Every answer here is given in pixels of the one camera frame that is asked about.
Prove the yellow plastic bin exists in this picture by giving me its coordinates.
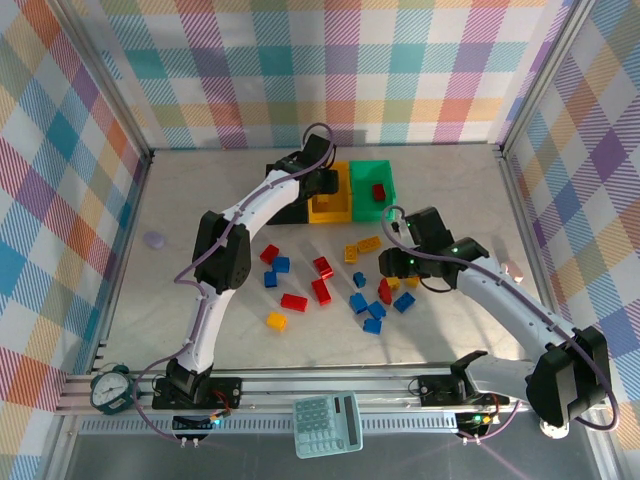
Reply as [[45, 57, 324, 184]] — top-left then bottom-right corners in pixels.
[[307, 160, 354, 225]]

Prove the green plastic bin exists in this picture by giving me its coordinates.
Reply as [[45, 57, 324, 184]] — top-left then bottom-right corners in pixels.
[[348, 159, 400, 223]]

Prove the black plastic bin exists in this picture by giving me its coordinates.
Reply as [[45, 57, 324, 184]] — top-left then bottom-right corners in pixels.
[[264, 162, 314, 226]]

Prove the light teal calculator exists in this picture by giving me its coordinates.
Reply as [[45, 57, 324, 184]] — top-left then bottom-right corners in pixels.
[[292, 391, 364, 460]]

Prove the black connector board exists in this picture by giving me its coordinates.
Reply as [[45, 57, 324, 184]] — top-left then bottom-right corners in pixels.
[[457, 412, 501, 436], [171, 413, 222, 435]]

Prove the white printed bottle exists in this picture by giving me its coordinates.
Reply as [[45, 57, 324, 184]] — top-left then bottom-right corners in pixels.
[[538, 421, 569, 441]]

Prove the dark green alarm clock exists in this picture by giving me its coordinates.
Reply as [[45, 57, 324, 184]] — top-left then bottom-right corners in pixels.
[[89, 364, 134, 416]]

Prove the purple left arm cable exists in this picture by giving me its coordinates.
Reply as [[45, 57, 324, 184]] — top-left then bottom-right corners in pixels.
[[132, 122, 337, 444]]

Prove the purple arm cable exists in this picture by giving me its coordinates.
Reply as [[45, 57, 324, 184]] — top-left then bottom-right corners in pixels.
[[132, 122, 337, 444], [381, 205, 621, 444]]

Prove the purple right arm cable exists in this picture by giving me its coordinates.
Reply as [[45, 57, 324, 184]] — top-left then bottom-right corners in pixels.
[[381, 205, 621, 444]]

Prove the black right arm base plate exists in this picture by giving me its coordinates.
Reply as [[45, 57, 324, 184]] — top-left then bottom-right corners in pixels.
[[417, 373, 511, 406]]

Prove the aluminium mounting rail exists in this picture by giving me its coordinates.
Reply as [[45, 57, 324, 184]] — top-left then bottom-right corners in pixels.
[[57, 372, 531, 415]]

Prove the perforated grey cable duct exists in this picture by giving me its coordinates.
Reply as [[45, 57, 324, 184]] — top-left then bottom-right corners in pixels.
[[79, 417, 459, 435]]

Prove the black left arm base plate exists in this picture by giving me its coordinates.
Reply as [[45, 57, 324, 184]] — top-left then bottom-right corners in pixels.
[[152, 377, 244, 411]]

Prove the aluminium frame post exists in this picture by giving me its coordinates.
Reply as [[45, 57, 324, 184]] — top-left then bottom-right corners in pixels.
[[499, 0, 601, 156], [47, 0, 154, 161]]

